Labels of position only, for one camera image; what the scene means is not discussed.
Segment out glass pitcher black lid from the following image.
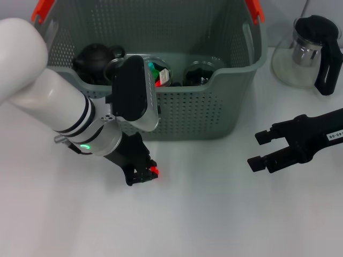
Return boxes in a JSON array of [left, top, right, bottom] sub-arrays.
[[271, 14, 343, 96]]

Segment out black clay teapot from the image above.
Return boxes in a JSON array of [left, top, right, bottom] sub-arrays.
[[71, 43, 126, 81]]

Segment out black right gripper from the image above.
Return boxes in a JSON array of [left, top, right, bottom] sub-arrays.
[[247, 108, 343, 175]]

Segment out grey-green perforated storage bin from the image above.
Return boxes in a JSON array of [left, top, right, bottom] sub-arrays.
[[32, 0, 269, 142]]

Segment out grey left gripper cable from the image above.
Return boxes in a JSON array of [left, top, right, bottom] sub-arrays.
[[53, 135, 84, 155]]

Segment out left wrist camera housing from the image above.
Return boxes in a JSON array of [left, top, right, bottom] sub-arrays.
[[105, 55, 161, 132]]

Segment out orange bin handle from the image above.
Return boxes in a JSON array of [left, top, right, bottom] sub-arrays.
[[31, 0, 56, 24], [245, 0, 266, 26]]

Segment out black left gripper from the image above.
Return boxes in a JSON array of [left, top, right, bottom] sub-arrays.
[[103, 132, 160, 187]]

